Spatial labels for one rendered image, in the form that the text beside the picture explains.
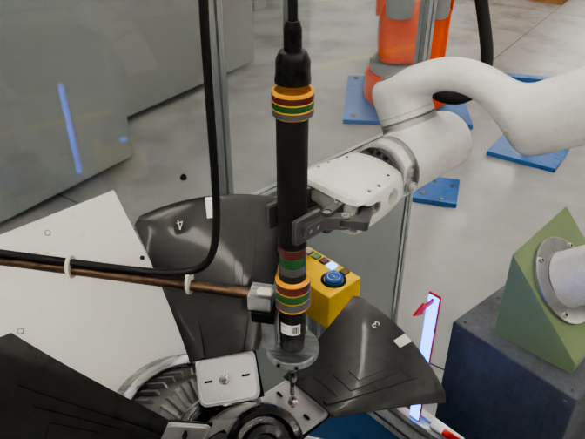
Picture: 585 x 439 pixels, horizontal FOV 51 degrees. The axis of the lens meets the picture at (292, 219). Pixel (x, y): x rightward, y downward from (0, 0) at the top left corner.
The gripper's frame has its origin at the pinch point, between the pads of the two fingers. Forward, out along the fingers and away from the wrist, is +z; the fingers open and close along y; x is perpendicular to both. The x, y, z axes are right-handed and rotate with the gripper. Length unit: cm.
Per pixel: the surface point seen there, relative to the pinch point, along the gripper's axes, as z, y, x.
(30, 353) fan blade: 28.3, 11.0, -9.6
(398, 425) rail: -34, 3, -69
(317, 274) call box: -35, 28, -43
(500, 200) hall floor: -263, 94, -149
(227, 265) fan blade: -0.1, 13.2, -14.0
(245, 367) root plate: 4.8, 4.0, -23.6
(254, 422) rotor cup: 8.8, -2.3, -25.9
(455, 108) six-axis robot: -355, 187, -146
